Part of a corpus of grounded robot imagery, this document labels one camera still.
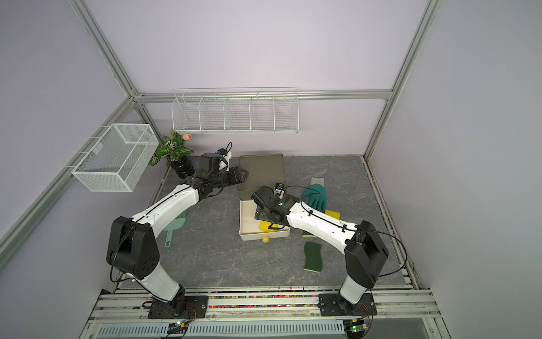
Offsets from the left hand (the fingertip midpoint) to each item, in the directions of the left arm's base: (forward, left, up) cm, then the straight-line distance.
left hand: (246, 175), depth 87 cm
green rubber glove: (0, -32, -18) cm, 36 cm away
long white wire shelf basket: (+33, +4, +9) cm, 34 cm away
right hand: (-14, -8, -7) cm, 18 cm away
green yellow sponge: (-31, -25, -18) cm, 44 cm away
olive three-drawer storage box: (+2, -8, +1) cm, 8 cm away
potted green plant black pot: (+14, +32, +2) cm, 35 cm away
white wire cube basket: (+6, +50, +7) cm, 51 cm away
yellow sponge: (-18, -6, -12) cm, 22 cm away
